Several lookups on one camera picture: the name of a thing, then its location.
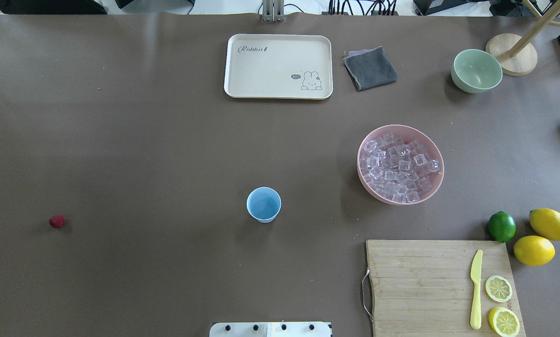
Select lemon half lower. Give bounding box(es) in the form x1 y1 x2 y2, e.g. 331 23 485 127
487 307 521 337

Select yellow lemon far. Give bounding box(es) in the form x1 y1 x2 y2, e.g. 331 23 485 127
529 208 560 241

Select lemon half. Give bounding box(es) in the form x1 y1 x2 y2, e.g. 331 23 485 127
487 307 521 337
484 275 513 303

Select red strawberry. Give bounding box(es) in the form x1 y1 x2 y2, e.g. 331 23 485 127
49 215 66 228

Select light blue cup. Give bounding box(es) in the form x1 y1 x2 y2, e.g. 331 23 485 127
246 186 282 223

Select yellow lemon near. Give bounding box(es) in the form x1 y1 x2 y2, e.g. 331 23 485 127
513 235 556 266

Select cream rabbit tray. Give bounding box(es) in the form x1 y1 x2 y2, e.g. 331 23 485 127
224 34 333 100

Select clear ice cubes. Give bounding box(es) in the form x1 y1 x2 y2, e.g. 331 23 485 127
361 132 442 204

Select wooden cup stand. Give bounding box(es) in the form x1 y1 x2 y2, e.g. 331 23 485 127
486 0 560 76

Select grey folded cloth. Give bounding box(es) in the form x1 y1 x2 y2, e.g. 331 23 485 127
343 45 398 90

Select pink bowl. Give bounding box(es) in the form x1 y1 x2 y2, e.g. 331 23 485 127
357 125 445 206

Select green bowl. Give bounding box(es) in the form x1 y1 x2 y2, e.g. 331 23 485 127
450 49 503 94

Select wooden cutting board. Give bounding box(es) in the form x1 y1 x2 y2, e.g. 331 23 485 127
366 240 522 337

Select yellow lemon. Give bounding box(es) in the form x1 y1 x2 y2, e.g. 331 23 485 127
513 235 556 266
529 208 560 241

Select green lime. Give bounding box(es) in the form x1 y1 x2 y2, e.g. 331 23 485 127
487 211 517 243

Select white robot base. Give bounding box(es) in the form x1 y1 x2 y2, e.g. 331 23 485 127
209 321 333 337

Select lemon half upper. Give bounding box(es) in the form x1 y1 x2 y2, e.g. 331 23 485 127
484 275 513 303

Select yellow plastic knife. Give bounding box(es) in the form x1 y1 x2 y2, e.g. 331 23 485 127
469 249 483 330

